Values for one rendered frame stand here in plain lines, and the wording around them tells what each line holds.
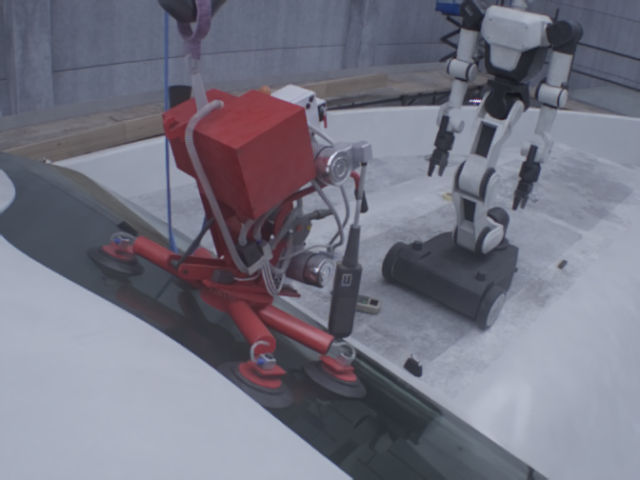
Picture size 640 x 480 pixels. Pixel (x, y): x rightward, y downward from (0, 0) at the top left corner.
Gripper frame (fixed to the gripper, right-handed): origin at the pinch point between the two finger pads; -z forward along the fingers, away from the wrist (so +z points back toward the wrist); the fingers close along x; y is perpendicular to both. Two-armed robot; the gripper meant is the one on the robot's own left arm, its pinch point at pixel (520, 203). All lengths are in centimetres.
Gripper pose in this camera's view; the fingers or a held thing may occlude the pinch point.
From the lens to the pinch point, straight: 254.9
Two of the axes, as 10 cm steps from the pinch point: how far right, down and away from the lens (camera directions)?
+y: 7.5, 3.7, -5.5
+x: -6.2, 1.0, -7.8
